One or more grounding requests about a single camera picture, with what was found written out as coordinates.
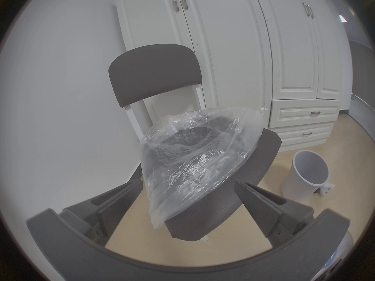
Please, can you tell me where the white trash bin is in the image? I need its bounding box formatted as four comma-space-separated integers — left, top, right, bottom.
281, 150, 329, 202

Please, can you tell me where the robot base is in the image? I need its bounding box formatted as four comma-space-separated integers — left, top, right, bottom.
321, 230, 356, 281

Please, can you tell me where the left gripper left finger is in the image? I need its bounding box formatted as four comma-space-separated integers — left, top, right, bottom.
63, 179, 144, 244

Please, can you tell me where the grey padded white chair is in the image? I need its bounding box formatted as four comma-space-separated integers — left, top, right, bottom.
108, 44, 282, 242

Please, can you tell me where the white wardrobe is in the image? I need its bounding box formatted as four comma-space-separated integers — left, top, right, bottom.
116, 0, 352, 153

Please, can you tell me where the clear plastic bag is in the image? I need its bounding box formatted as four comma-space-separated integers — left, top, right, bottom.
140, 107, 268, 230

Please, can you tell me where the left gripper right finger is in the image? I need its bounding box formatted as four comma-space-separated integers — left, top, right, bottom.
234, 180, 315, 243

